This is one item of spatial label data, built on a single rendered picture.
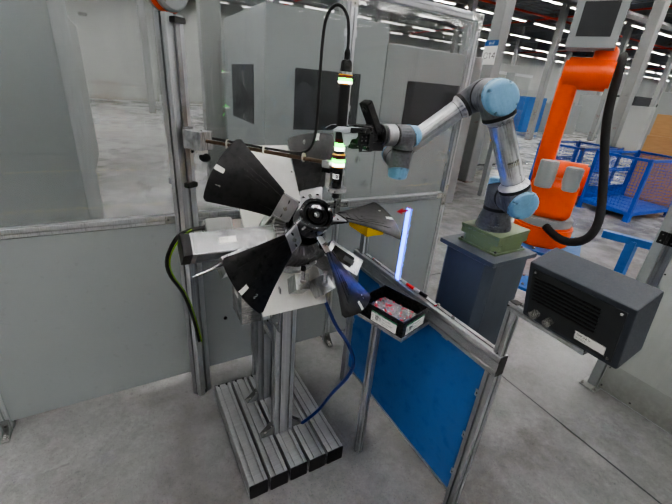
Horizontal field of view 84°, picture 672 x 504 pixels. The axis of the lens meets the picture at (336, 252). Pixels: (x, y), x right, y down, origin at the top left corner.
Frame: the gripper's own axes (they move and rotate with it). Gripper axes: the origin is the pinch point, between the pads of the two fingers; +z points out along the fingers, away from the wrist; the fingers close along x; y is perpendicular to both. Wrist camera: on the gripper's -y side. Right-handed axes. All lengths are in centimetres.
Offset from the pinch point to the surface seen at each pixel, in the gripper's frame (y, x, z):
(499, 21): -136, 411, -544
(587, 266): 24, -68, -39
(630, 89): -64, 400, -1044
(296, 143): 8.9, 22.5, 2.4
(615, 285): 25, -76, -37
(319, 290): 58, -4, 2
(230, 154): 10.7, 11.6, 29.9
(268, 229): 36.4, 8.5, 18.0
